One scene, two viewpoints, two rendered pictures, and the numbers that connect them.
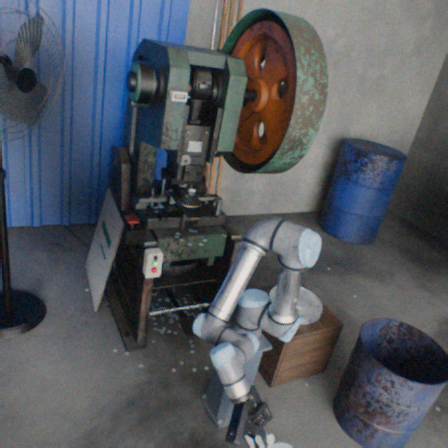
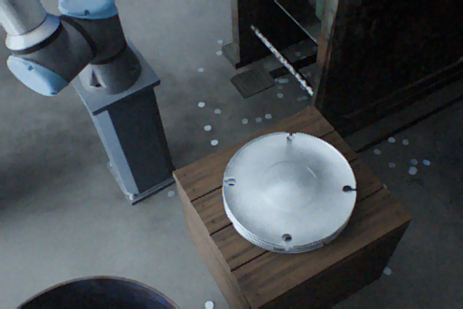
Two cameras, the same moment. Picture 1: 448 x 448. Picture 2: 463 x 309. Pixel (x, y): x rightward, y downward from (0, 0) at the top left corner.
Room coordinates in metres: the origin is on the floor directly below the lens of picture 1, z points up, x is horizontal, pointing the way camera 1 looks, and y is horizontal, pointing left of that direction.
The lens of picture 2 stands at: (1.76, -1.02, 1.31)
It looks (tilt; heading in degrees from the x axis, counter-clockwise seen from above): 55 degrees down; 98
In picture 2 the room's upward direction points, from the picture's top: 5 degrees counter-clockwise
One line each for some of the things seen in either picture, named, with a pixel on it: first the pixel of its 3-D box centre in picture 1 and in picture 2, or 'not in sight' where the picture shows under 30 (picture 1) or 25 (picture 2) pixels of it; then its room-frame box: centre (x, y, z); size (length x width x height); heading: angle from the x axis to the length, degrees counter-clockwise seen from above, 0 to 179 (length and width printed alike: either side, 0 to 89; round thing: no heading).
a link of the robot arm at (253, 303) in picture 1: (253, 307); (90, 22); (1.37, -0.18, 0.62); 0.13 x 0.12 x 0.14; 63
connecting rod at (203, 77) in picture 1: (194, 100); not in sight; (2.03, 0.28, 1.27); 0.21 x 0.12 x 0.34; 32
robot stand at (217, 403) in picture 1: (233, 373); (129, 128); (1.38, -0.17, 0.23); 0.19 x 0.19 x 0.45; 36
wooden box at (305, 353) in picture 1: (286, 331); (284, 229); (1.82, -0.45, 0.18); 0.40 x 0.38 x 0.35; 32
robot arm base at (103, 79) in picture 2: (246, 328); (106, 58); (1.38, -0.17, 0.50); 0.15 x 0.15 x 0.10
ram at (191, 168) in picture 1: (190, 149); not in sight; (2.00, 0.25, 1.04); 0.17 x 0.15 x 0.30; 32
